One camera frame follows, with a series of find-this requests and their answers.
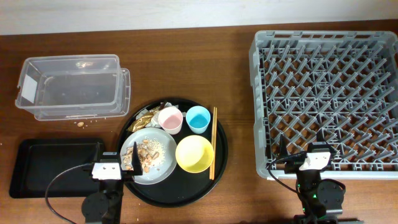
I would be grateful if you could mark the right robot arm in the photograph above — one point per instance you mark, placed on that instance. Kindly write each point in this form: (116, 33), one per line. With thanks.
(321, 199)

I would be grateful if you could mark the food scraps pile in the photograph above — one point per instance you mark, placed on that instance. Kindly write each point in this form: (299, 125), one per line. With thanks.
(150, 152)

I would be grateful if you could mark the wooden chopstick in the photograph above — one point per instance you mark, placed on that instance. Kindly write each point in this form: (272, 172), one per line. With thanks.
(213, 138)
(215, 142)

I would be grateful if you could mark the blue cup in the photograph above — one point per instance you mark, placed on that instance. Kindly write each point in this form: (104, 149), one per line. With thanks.
(198, 119)

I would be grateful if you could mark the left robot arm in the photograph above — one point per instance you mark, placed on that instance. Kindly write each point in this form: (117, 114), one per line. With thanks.
(105, 205)

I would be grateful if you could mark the yellow bowl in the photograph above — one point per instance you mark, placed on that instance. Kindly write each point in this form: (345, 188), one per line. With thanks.
(194, 154)

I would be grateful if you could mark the white tissue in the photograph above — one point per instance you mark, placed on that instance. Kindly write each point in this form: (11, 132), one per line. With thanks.
(154, 120)

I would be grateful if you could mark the clear plastic bin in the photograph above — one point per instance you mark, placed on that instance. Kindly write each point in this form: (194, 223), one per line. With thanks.
(74, 87)

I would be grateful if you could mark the gold snack wrapper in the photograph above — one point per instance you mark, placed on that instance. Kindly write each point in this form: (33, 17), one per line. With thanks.
(145, 119)

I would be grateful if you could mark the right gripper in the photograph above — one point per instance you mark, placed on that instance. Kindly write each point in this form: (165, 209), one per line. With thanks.
(293, 163)

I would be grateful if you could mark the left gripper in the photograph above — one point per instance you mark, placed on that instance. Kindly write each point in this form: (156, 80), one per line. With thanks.
(137, 168)

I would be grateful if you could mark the round black serving tray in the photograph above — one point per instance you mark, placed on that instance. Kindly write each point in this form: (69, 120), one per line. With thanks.
(180, 188)

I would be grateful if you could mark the grey dishwasher rack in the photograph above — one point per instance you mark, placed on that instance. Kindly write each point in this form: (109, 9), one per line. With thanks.
(343, 82)

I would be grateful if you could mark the pink cup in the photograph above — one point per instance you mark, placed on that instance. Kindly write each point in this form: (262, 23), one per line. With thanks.
(170, 120)

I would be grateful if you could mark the black rectangular tray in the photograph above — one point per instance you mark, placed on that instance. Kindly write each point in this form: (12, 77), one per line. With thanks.
(40, 160)

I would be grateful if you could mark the grey plate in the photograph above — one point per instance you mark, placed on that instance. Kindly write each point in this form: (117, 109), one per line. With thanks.
(156, 174)

